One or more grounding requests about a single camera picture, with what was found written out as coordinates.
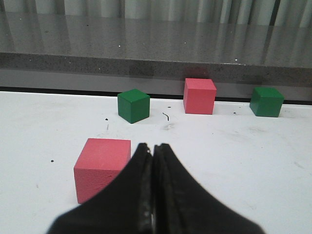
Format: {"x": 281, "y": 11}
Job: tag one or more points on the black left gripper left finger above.
{"x": 123, "y": 207}

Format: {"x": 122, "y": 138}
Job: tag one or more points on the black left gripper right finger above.
{"x": 183, "y": 206}

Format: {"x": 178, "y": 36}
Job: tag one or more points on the near pink cube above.
{"x": 99, "y": 162}

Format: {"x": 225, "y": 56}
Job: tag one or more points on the pink cube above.
{"x": 199, "y": 96}
{"x": 99, "y": 162}

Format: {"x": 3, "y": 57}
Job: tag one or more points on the left green cube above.
{"x": 133, "y": 105}

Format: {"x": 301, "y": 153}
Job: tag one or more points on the green cube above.
{"x": 133, "y": 105}
{"x": 266, "y": 102}

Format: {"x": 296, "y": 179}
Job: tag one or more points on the far pink cube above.
{"x": 199, "y": 96}

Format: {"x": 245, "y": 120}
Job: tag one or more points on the right green cube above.
{"x": 266, "y": 102}

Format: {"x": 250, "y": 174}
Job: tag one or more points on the grey stone counter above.
{"x": 79, "y": 54}

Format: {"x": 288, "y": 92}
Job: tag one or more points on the grey pleated curtain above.
{"x": 292, "y": 13}

